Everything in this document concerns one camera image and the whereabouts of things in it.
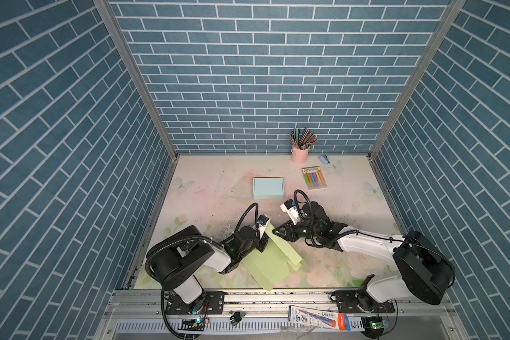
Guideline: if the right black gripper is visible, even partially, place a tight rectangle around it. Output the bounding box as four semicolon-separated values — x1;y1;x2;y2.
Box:
271;220;320;242

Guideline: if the light green paper box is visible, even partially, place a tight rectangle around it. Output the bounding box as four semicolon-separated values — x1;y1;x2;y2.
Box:
242;223;303;290

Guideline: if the light blue paper box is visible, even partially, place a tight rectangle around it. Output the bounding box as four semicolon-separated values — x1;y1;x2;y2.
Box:
252;177;285;201

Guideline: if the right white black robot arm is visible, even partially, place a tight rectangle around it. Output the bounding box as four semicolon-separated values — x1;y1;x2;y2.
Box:
273;199;456;313

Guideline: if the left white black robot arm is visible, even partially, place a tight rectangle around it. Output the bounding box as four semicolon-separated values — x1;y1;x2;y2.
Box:
144;225;269;311

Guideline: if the pack of coloured markers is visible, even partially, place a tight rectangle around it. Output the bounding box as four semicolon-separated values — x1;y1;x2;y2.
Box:
301;167;327;190

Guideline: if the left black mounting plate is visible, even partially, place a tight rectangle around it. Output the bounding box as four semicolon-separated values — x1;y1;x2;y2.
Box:
164;291;225;316

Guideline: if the black mounting plate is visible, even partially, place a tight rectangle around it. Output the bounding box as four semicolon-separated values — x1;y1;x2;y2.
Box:
164;291;225;316
330;289;395;314

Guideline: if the pink pencil cup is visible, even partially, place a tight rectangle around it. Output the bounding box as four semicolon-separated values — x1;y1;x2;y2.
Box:
290;147;310;164

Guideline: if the small black knob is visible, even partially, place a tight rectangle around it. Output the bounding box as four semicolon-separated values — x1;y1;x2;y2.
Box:
230;311;242;327

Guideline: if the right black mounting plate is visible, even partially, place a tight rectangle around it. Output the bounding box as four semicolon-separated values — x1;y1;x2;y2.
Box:
330;289;395;314

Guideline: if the coloured pencils bundle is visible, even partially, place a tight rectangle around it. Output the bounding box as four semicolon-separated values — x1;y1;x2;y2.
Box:
289;128;317;150

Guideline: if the white red blue package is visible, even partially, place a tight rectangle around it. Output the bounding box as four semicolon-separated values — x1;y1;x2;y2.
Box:
288;305;351;331

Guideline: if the left green circuit board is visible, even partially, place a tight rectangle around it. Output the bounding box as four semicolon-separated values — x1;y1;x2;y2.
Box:
178;318;206;334

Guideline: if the right green lit device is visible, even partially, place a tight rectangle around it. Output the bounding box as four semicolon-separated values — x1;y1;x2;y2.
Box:
361;317;385;339

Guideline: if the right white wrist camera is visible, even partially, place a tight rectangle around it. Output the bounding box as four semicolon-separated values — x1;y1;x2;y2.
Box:
280;199;301;225

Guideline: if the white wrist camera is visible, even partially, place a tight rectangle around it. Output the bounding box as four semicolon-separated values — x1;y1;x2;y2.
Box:
280;199;301;225
256;214;270;239

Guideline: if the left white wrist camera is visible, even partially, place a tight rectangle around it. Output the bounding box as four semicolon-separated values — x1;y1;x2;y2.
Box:
256;214;270;239

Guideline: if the right black cable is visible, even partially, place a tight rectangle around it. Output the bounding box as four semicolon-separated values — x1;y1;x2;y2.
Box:
292;188;456;290

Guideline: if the left black corrugated cable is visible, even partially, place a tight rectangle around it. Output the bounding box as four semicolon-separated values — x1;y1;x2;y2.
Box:
144;202;260;340

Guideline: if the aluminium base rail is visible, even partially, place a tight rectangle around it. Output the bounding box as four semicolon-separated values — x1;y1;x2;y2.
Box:
95;288;468;339

